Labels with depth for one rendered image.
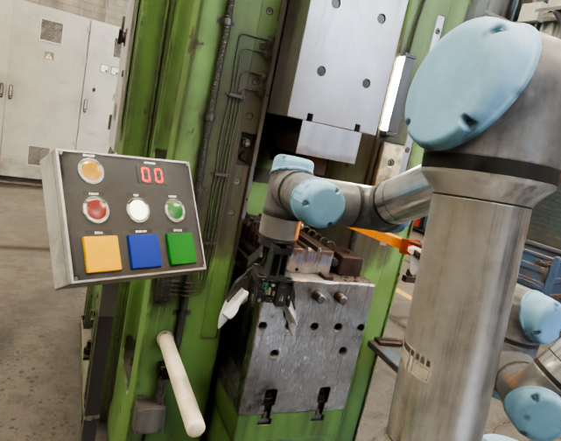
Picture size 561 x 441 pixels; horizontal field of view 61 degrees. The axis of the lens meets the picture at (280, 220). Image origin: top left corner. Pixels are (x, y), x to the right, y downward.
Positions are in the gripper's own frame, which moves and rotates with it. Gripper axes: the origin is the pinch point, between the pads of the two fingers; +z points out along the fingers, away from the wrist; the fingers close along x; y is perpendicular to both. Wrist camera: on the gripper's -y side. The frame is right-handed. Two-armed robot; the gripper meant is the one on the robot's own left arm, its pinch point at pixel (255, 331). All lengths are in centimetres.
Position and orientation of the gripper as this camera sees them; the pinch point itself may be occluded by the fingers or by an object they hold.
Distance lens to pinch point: 97.8
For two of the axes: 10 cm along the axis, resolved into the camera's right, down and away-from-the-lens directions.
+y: 2.1, 2.3, -9.5
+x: 9.6, 1.5, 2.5
